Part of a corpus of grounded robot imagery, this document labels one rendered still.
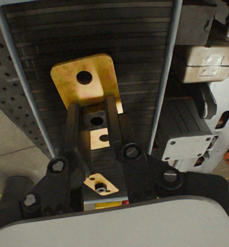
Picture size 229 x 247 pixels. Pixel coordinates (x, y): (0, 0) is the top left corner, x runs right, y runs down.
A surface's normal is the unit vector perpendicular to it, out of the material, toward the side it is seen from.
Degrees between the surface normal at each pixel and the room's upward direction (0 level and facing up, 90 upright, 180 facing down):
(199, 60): 0
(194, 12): 9
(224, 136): 0
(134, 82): 0
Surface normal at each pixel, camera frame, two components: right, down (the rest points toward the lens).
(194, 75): 0.11, 0.71
